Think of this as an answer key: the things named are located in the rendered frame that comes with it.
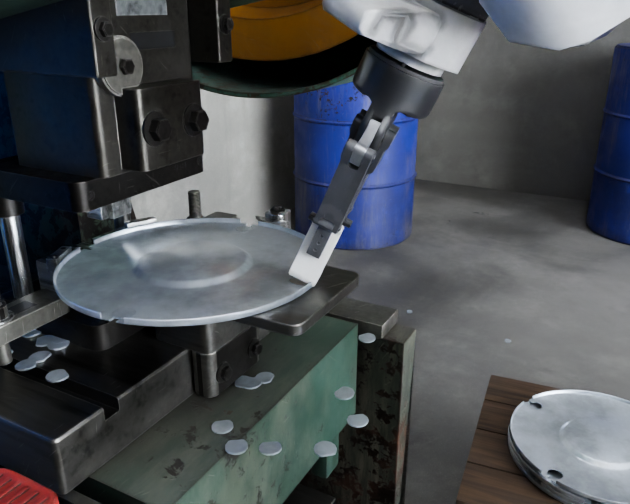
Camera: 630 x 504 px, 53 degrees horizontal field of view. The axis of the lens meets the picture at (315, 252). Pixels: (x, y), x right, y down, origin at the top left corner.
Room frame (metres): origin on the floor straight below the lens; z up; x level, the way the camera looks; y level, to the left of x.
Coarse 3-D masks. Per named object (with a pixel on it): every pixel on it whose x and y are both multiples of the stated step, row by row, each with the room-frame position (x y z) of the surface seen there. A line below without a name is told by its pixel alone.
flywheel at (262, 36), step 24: (264, 0) 1.03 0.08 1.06; (288, 0) 1.01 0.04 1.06; (312, 0) 0.99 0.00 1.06; (240, 24) 1.01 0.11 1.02; (264, 24) 0.99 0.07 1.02; (288, 24) 0.97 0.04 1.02; (312, 24) 0.95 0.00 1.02; (336, 24) 0.93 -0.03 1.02; (240, 48) 1.01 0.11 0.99; (264, 48) 0.99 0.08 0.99; (288, 48) 0.97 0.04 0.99; (312, 48) 0.95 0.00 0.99; (336, 48) 0.96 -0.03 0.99
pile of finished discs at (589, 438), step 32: (512, 416) 0.91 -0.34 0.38; (544, 416) 0.92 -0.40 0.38; (576, 416) 0.92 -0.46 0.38; (608, 416) 0.92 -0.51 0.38; (512, 448) 0.84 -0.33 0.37; (544, 448) 0.83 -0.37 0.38; (576, 448) 0.83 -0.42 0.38; (608, 448) 0.83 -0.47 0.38; (544, 480) 0.76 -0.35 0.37; (576, 480) 0.76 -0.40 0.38; (608, 480) 0.76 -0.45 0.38
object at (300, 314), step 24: (312, 288) 0.58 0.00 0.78; (336, 288) 0.58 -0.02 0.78; (264, 312) 0.53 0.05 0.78; (288, 312) 0.53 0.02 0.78; (312, 312) 0.53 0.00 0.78; (168, 336) 0.60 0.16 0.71; (192, 336) 0.58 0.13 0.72; (216, 336) 0.59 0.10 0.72; (240, 336) 0.62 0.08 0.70; (216, 360) 0.58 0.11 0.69; (240, 360) 0.62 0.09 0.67; (216, 384) 0.58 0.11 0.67
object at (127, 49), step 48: (144, 0) 0.67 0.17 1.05; (144, 48) 0.66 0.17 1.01; (48, 96) 0.63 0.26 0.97; (96, 96) 0.60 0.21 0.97; (144, 96) 0.61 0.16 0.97; (192, 96) 0.68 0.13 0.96; (48, 144) 0.63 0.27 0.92; (96, 144) 0.60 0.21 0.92; (144, 144) 0.61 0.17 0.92; (192, 144) 0.67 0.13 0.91
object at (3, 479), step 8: (0, 472) 0.33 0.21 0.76; (8, 472) 0.33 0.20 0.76; (16, 472) 0.34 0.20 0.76; (0, 480) 0.33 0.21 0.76; (8, 480) 0.33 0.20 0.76; (16, 480) 0.33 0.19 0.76; (24, 480) 0.33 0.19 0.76; (32, 480) 0.33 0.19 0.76; (0, 488) 0.32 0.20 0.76; (8, 488) 0.32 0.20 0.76; (16, 488) 0.32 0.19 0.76; (24, 488) 0.32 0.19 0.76; (32, 488) 0.32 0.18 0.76; (40, 488) 0.32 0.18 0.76; (48, 488) 0.32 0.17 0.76; (0, 496) 0.31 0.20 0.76; (8, 496) 0.31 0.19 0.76; (16, 496) 0.31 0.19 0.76; (24, 496) 0.31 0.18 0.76; (32, 496) 0.31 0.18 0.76; (40, 496) 0.31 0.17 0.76; (48, 496) 0.31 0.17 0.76; (56, 496) 0.31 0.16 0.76
